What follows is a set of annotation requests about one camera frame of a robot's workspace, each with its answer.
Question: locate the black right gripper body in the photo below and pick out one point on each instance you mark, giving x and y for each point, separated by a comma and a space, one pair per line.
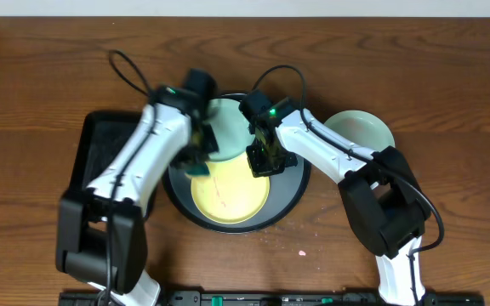
264, 162

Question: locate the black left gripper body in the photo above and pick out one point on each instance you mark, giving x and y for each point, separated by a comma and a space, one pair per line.
200, 155

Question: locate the green scouring pad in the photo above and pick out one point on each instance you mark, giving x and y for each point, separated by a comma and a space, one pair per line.
198, 170

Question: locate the pale green plate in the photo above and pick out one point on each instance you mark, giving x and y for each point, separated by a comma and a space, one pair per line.
230, 129
362, 128

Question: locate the yellow plate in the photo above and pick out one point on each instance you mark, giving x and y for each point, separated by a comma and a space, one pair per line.
230, 194

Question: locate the pale green plate front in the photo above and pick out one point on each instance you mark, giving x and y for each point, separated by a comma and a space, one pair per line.
362, 128

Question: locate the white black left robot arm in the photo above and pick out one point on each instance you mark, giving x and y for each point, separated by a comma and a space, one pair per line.
101, 236

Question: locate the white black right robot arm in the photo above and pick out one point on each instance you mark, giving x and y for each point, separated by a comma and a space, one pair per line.
384, 205

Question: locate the black rectangular tray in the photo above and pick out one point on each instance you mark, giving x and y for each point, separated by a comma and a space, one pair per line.
104, 134

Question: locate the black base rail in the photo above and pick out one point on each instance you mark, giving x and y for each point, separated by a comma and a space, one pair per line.
191, 298

